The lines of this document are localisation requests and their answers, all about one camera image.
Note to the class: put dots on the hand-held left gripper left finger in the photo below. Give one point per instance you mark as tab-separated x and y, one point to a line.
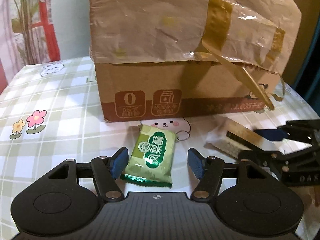
120	161

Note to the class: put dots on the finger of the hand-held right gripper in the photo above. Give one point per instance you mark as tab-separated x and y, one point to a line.
271	133
262	158

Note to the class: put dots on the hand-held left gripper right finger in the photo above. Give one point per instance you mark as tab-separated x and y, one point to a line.
196	163

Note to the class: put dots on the plastic-covered cardboard box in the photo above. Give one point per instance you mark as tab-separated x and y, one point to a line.
175	30

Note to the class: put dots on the red floral printed curtain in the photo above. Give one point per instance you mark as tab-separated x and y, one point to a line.
25	30

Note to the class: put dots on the green snack packet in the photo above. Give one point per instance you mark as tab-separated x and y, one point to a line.
152	155

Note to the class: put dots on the clear cracker packet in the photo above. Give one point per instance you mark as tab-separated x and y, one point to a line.
235	137

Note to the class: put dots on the checked cartoon tablecloth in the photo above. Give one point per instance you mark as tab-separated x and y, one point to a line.
62	120

